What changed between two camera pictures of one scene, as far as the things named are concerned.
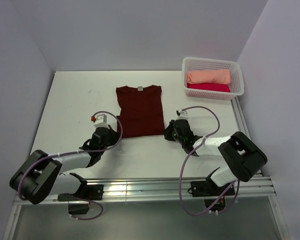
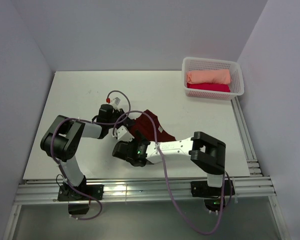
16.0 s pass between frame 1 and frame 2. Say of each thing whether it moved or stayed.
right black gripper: moved
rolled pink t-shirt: stayed
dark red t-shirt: moved
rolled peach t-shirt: stayed
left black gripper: moved
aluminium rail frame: stayed
